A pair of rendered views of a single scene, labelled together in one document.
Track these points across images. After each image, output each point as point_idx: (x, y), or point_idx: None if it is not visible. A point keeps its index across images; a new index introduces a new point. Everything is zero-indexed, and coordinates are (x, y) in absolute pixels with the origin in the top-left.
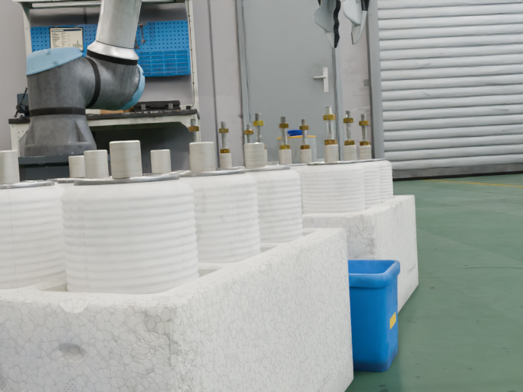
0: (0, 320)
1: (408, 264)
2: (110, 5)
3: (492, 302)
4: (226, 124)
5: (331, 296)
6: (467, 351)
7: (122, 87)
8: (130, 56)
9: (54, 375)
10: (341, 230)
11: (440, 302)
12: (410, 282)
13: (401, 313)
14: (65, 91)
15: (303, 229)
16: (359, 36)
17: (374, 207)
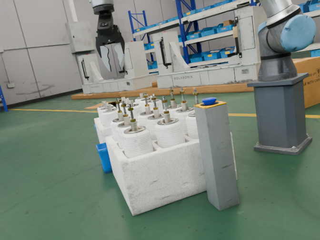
0: None
1: (122, 186)
2: None
3: (85, 212)
4: (180, 89)
5: (101, 139)
6: (86, 180)
7: (275, 41)
8: (268, 23)
9: None
10: (99, 129)
11: (109, 203)
12: (125, 196)
13: (118, 188)
14: (259, 48)
15: (108, 127)
16: (107, 68)
17: (113, 141)
